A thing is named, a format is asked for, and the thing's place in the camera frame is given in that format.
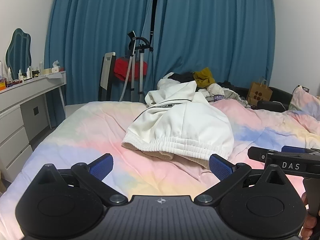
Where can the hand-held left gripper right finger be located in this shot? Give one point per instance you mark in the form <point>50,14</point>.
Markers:
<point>221,167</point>

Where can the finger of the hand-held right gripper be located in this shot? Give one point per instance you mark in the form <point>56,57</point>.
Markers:
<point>296,149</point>
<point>257,154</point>

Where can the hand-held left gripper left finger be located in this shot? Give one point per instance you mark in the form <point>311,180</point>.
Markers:
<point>101,167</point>

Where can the person's right hand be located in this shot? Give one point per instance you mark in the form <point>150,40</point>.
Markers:
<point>311,227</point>

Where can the pastel rainbow blanket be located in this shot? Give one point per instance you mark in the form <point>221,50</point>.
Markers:
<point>87,130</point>

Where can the pastel pillow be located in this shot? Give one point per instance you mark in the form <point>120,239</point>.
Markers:
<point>305,102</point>

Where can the black padded headboard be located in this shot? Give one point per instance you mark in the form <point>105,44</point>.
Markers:
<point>280,96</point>

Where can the brown paper bag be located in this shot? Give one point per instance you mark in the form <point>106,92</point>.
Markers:
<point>260,93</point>

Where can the grey white garment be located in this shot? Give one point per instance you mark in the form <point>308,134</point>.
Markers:
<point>225,93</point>

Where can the mustard yellow garment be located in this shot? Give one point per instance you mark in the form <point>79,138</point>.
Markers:
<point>203,77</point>

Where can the black chair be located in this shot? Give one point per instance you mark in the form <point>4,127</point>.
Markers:
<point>107,72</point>

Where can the white desk with drawers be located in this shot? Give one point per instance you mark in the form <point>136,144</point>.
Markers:
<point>15,120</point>

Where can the black garment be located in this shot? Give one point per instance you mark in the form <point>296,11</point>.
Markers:
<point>183,76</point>

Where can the red cloth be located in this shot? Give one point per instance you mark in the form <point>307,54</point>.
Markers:
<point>123,67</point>

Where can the white tissue box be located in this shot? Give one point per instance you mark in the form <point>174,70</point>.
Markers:
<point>55,68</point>

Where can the cream flat box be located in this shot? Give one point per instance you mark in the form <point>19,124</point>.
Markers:
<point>46,71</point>

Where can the garment steamer stand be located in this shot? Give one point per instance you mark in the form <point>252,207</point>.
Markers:
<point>141,62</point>

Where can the small white bottle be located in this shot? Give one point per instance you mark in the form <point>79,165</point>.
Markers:
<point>20,75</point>
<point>9,75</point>

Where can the orange box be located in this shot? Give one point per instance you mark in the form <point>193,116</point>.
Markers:
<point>2,83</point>

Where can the blue curtain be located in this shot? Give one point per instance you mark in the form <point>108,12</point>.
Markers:
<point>212,30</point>
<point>95,25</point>

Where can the wavy edged mirror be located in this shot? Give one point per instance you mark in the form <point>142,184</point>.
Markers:
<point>18,50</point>

